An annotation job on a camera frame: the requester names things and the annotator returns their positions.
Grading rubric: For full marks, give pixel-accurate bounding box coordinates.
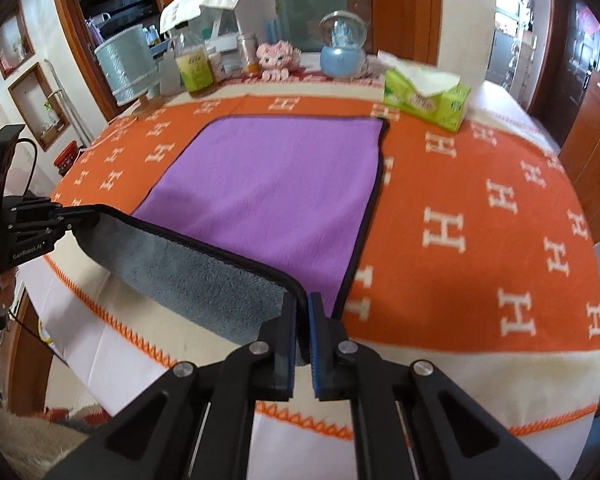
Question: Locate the purple and grey towel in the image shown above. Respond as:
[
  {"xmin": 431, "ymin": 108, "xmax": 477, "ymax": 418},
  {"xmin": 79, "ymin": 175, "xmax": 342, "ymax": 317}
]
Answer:
[{"xmin": 74, "ymin": 116, "xmax": 387, "ymax": 344}]

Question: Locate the left hand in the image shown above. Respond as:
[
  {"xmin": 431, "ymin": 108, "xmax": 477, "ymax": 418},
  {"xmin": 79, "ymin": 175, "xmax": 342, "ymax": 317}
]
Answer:
[{"xmin": 0, "ymin": 268, "xmax": 17, "ymax": 309}]

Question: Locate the red bucket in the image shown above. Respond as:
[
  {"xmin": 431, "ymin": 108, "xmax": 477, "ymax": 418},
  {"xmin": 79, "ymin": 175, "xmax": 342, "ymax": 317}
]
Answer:
[{"xmin": 54, "ymin": 140, "xmax": 80, "ymax": 177}]

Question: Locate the orange H-pattern blanket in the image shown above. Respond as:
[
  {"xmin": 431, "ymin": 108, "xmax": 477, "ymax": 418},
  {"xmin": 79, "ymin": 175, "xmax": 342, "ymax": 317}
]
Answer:
[{"xmin": 17, "ymin": 79, "xmax": 600, "ymax": 441}]

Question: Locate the yellow liquid glass bottle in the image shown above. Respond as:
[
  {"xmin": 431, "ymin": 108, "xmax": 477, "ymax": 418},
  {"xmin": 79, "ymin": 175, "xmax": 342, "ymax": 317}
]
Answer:
[{"xmin": 174, "ymin": 22, "xmax": 215, "ymax": 96}]

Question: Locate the small orange-label jar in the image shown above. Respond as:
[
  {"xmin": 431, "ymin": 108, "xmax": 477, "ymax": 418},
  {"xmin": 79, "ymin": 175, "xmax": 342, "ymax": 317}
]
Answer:
[{"xmin": 236, "ymin": 34, "xmax": 260, "ymax": 76}]

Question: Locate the white appliance with paper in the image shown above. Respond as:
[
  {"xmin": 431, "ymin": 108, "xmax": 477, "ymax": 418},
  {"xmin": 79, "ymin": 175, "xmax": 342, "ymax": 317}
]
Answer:
[{"xmin": 160, "ymin": 0, "xmax": 283, "ymax": 53}]

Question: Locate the pink toy figure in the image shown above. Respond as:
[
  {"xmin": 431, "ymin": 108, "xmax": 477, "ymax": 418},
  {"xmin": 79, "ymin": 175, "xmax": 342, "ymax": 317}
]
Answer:
[{"xmin": 257, "ymin": 40, "xmax": 301, "ymax": 81}]

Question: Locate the blue snow globe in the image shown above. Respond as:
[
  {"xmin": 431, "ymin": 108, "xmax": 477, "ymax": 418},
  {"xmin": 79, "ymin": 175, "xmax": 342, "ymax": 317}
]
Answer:
[{"xmin": 318, "ymin": 10, "xmax": 368, "ymax": 79}]

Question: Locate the green tissue box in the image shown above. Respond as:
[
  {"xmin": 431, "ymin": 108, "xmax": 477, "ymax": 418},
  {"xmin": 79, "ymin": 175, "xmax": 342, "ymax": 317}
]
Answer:
[{"xmin": 377, "ymin": 51, "xmax": 471, "ymax": 133}]

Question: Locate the dark entrance door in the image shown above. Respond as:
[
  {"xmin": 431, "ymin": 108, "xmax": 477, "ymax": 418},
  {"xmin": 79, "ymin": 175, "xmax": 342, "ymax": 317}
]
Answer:
[{"xmin": 540, "ymin": 0, "xmax": 600, "ymax": 146}]

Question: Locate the black cable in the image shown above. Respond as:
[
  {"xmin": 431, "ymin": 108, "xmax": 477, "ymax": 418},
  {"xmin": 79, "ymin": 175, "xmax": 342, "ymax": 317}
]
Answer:
[{"xmin": 7, "ymin": 136, "xmax": 67, "ymax": 361}]

